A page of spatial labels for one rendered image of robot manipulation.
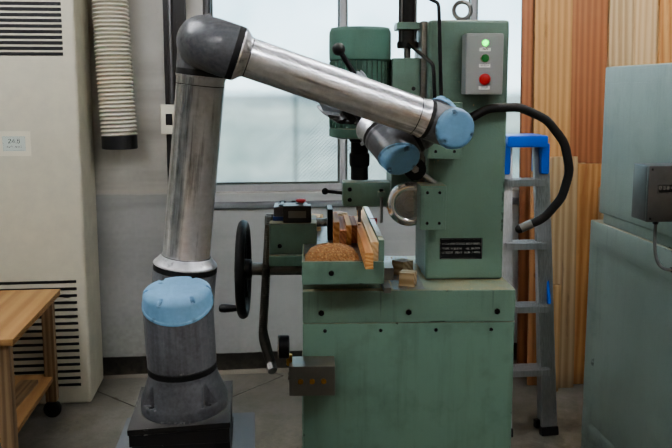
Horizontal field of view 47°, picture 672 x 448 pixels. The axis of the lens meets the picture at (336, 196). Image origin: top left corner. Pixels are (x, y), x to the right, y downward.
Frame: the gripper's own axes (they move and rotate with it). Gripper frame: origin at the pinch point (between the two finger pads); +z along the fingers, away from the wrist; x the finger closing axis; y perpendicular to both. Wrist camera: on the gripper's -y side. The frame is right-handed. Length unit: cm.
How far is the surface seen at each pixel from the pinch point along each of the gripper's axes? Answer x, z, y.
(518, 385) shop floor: 18, -7, -200
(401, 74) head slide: -16.0, -1.0, -9.2
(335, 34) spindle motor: -8.8, 13.3, 5.0
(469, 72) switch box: -29.3, -15.5, -10.6
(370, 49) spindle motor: -13.5, 4.8, 0.0
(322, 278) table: 34, -36, -14
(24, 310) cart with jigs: 139, 59, -37
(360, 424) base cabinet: 53, -55, -50
